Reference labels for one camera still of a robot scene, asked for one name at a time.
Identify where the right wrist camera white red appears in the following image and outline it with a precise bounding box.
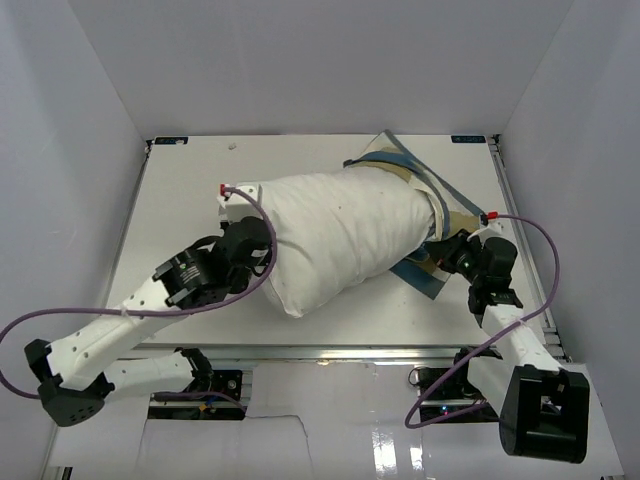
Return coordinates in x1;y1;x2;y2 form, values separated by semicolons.
467;211;504;244

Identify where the blue label left corner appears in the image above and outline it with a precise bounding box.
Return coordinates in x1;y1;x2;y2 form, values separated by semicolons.
153;136;189;146

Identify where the white pillow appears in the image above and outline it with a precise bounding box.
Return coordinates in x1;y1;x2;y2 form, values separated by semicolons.
257;169;436;320

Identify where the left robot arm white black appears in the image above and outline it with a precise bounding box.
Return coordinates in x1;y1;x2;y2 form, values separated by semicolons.
24;217;275;427

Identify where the blue beige white checked pillowcase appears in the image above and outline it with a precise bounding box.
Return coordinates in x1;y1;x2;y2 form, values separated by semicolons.
343;130;484;299

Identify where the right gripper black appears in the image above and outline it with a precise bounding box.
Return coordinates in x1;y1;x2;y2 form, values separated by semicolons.
426;229;485;286

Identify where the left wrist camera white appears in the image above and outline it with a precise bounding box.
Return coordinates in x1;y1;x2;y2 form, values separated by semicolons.
217;183;262;223

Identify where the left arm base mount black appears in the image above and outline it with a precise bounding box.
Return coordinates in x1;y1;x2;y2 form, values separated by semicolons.
151;348;246;417

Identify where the blue label corner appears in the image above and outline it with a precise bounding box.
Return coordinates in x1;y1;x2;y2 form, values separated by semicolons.
451;135;486;144
153;136;189;146

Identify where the blue label right corner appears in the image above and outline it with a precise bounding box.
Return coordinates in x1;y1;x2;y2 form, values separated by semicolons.
451;135;486;144

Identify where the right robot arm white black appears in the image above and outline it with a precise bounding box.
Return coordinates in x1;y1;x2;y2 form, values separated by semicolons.
421;230;590;464

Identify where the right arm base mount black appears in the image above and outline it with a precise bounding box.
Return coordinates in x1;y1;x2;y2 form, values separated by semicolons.
408;364;499;423

